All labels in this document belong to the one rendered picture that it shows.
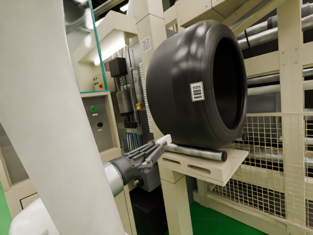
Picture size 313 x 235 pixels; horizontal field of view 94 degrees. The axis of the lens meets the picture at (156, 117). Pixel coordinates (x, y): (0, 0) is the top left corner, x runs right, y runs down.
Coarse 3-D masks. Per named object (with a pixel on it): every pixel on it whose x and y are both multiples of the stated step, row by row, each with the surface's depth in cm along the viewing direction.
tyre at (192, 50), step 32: (192, 32) 54; (224, 32) 61; (160, 64) 60; (192, 64) 50; (224, 64) 91; (160, 96) 59; (224, 96) 97; (160, 128) 69; (192, 128) 56; (224, 128) 60
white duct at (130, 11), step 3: (129, 0) 130; (129, 3) 131; (132, 3) 130; (129, 6) 132; (132, 6) 131; (129, 9) 133; (132, 9) 132; (129, 12) 134; (132, 12) 133; (129, 15) 135; (132, 15) 135
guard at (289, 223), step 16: (288, 112) 80; (304, 112) 75; (272, 128) 87; (240, 144) 101; (288, 144) 83; (256, 176) 98; (272, 176) 91; (208, 192) 127; (224, 192) 117; (272, 192) 93; (288, 192) 87; (288, 224) 90; (304, 224) 85
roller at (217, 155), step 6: (174, 144) 80; (168, 150) 83; (174, 150) 79; (180, 150) 76; (186, 150) 73; (192, 150) 71; (198, 150) 69; (204, 150) 67; (210, 150) 65; (216, 150) 64; (198, 156) 69; (204, 156) 66; (210, 156) 64; (216, 156) 62; (222, 156) 60
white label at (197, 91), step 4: (192, 84) 49; (196, 84) 49; (200, 84) 48; (192, 88) 50; (196, 88) 49; (200, 88) 49; (192, 92) 50; (196, 92) 49; (200, 92) 49; (192, 96) 50; (196, 96) 50; (200, 96) 49; (192, 100) 50; (196, 100) 50
